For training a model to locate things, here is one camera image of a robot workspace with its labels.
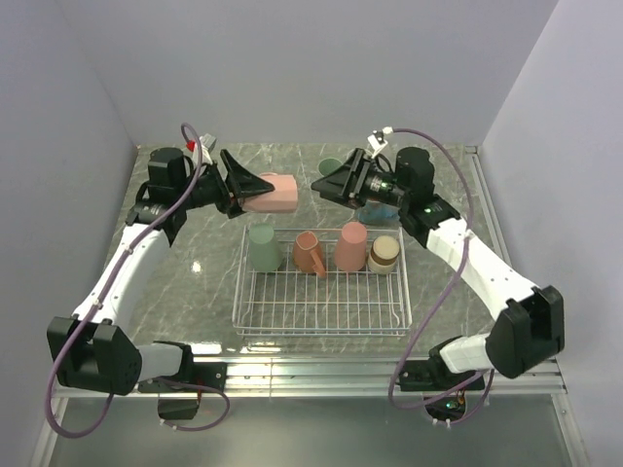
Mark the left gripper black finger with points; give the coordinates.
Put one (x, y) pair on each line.
(234, 207)
(240, 181)

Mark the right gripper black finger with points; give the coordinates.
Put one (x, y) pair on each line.
(349, 177)
(339, 197)

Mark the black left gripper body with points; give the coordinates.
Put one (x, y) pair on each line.
(210, 189)

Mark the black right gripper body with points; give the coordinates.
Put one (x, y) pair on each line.
(381, 187)

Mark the blue mug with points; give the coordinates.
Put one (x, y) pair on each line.
(375, 213)

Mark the pink mug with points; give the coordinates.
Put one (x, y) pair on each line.
(283, 199)

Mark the tall pink plastic cup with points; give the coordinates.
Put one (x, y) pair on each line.
(351, 248)

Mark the tall green plastic cup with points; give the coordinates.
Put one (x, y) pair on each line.
(263, 250)

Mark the orange floral mug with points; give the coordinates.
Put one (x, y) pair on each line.
(308, 254)

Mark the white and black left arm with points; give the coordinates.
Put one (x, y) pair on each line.
(90, 348)

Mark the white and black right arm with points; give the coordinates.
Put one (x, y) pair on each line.
(529, 321)

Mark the short green plastic cup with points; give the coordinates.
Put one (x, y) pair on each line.
(329, 165)

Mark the cream and brown ceramic cup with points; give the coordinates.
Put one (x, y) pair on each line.
(383, 255)

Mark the white wire dish rack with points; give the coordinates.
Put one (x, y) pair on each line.
(289, 302)

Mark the aluminium mounting rail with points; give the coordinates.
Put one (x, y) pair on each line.
(327, 376)

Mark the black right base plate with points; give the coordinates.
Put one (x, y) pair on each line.
(429, 376)

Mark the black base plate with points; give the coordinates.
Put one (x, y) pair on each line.
(429, 376)
(194, 398)

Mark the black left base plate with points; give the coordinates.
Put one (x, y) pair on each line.
(194, 398)

